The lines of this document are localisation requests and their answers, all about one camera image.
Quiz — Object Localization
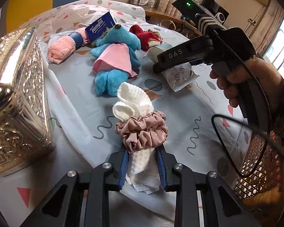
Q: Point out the white packaged towel roll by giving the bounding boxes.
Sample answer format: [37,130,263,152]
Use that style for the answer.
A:
[143,43,199,92]

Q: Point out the black television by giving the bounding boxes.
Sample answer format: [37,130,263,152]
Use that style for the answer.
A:
[201,0,229,25]

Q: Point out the blue Tempo tissue pack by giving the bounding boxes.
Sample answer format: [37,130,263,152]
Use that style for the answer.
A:
[85,12,117,43]

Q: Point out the patterned plastic tablecloth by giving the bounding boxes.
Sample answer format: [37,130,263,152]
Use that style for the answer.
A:
[0,0,242,226]

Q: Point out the rattan chair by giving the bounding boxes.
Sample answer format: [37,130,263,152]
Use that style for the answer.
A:
[234,145,284,226]

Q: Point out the pink dishcloth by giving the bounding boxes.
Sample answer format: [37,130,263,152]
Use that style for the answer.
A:
[47,27,90,64]

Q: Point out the mauve satin scrunchie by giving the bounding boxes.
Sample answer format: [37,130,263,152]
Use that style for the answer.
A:
[115,111,168,154]

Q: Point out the wooden desk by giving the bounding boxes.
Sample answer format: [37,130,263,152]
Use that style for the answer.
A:
[143,6,202,39]

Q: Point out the blue plush toy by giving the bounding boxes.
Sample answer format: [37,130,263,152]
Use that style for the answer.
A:
[91,24,141,97]

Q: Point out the patterned scrunchie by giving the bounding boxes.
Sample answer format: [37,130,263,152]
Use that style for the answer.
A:
[147,29,164,44]

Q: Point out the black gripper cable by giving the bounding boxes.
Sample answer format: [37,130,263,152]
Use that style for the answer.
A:
[210,28,284,178]

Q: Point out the white round fan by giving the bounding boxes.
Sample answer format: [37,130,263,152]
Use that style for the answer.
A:
[215,12,225,24]

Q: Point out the person's right hand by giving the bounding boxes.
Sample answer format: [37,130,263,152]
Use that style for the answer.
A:
[209,57,284,119]

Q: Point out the gold embossed tissue box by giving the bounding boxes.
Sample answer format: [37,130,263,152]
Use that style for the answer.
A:
[0,27,55,176]

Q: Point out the white waffle cloth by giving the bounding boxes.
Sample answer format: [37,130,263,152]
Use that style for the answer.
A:
[112,82,160,194]

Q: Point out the red Christmas sock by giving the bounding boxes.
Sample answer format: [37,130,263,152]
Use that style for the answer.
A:
[130,25,161,52]

